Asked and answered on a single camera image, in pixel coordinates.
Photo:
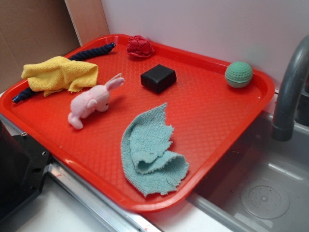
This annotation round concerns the yellow towel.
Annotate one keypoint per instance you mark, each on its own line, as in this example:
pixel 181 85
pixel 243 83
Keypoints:
pixel 60 73

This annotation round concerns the black box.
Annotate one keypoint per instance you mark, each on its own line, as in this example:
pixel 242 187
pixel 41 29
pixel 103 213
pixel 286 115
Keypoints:
pixel 158 78

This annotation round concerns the pink plush bunny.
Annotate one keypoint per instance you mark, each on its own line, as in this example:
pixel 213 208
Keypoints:
pixel 95 99

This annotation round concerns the grey plastic sink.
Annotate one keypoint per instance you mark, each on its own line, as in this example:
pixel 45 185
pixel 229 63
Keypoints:
pixel 259 184

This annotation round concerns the brown cardboard panel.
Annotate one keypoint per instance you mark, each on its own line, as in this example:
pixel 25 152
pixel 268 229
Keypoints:
pixel 32 31

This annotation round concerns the green textured ball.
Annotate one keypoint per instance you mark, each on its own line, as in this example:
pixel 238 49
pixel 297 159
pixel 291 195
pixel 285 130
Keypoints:
pixel 238 74

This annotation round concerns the grey faucet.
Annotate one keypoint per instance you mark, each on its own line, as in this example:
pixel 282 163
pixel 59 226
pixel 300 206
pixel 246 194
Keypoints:
pixel 293 99

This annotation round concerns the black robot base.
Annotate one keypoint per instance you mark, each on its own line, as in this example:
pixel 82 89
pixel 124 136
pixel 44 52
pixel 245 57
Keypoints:
pixel 23 166

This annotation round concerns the red crumpled cloth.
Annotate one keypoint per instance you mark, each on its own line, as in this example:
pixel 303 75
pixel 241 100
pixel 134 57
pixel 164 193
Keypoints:
pixel 139 47

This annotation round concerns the red plastic tray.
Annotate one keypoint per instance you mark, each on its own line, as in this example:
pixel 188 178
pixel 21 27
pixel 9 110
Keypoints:
pixel 207 115

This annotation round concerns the light blue towel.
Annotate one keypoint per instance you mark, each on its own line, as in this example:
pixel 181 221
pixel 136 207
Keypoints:
pixel 147 161

